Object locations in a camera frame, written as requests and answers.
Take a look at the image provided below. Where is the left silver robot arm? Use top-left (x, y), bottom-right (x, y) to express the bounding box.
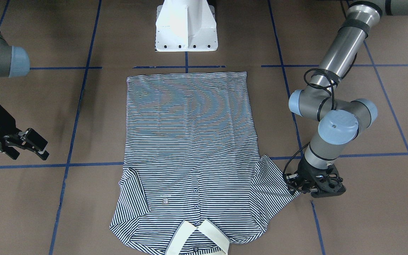
top-left (282, 0), bottom-right (408, 198)

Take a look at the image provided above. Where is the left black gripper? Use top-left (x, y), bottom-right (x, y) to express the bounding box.
top-left (284, 158), bottom-right (335, 195)

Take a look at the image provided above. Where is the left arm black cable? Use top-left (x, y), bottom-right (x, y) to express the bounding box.
top-left (283, 67), bottom-right (357, 177)

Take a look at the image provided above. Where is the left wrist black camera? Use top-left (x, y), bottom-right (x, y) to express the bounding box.
top-left (311, 168), bottom-right (346, 198)

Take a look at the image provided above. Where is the blue white striped polo shirt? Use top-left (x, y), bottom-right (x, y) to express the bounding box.
top-left (109, 72), bottom-right (298, 255)

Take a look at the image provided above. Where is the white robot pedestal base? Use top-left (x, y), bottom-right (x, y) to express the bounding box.
top-left (154, 0), bottom-right (219, 52)

